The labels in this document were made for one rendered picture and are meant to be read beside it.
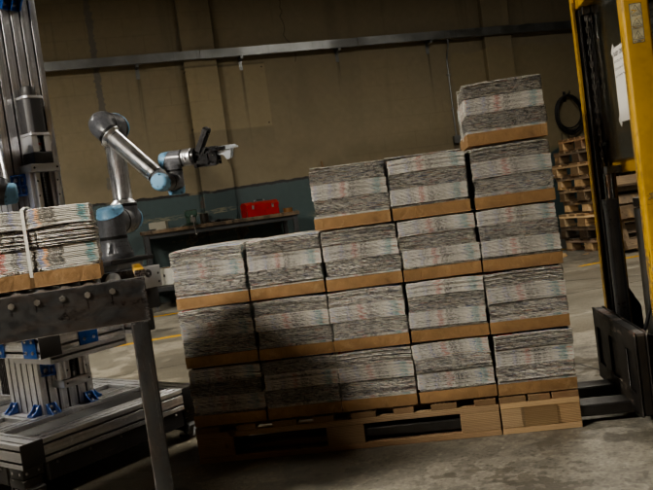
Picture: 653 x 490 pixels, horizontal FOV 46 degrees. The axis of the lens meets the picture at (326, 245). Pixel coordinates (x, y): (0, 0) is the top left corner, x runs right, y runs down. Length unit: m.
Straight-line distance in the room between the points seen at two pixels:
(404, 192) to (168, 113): 7.00
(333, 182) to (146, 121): 6.89
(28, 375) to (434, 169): 1.87
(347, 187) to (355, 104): 7.27
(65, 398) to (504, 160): 2.04
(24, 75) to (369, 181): 1.54
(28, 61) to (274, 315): 1.51
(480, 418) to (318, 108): 7.39
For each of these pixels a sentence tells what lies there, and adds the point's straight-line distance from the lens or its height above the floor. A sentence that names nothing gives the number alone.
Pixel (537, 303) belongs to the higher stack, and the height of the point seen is 0.47.
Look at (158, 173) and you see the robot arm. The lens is 3.32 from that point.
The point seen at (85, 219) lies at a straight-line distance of 2.33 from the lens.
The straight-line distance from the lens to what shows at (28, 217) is 2.34.
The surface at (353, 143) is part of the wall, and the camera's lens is 10.04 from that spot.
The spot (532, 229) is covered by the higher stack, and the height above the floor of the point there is 0.74.
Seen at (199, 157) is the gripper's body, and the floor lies 1.21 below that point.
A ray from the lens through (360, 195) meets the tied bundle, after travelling 2.86.
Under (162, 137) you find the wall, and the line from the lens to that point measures 9.62.
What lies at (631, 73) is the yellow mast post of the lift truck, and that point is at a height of 1.22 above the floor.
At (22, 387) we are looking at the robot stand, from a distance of 3.54.
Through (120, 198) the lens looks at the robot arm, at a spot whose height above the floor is 1.08.
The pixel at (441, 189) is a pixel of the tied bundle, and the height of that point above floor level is 0.93.
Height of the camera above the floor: 0.93
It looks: 3 degrees down
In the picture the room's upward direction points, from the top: 8 degrees counter-clockwise
